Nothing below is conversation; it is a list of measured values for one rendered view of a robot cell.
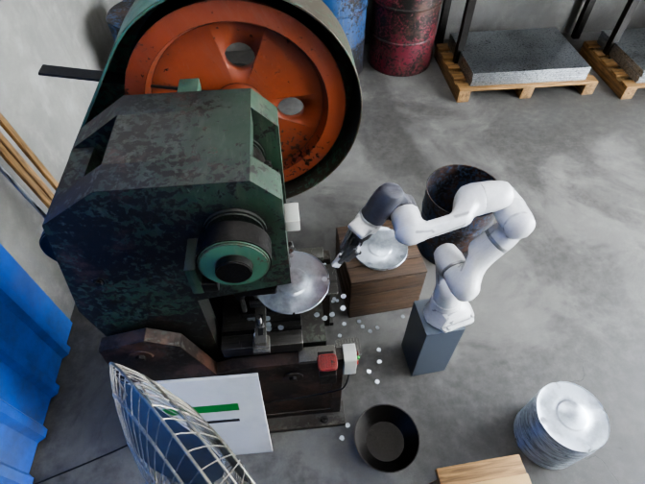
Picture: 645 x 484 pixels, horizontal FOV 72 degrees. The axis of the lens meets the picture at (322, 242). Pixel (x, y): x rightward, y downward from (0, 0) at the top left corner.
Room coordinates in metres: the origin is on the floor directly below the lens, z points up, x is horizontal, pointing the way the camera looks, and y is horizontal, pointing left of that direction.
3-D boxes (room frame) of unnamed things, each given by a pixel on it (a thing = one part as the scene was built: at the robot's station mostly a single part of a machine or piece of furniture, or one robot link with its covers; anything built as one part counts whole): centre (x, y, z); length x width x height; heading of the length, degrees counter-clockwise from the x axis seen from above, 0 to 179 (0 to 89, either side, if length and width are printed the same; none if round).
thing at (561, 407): (0.61, -1.04, 0.30); 0.29 x 0.29 x 0.01
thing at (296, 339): (0.96, 0.25, 0.68); 0.45 x 0.30 x 0.06; 5
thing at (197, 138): (0.95, 0.39, 0.83); 0.79 x 0.43 x 1.34; 95
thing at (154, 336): (0.68, 0.36, 0.45); 0.92 x 0.12 x 0.90; 95
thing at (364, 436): (0.59, -0.28, 0.04); 0.30 x 0.30 x 0.07
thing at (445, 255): (1.04, -0.51, 0.71); 0.18 x 0.11 x 0.25; 15
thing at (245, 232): (0.71, 0.24, 1.31); 0.22 x 0.12 x 0.22; 95
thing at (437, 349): (1.01, -0.52, 0.23); 0.18 x 0.18 x 0.45; 10
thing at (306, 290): (0.97, 0.12, 0.78); 0.29 x 0.29 x 0.01
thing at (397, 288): (1.47, -0.31, 0.18); 0.40 x 0.38 x 0.35; 100
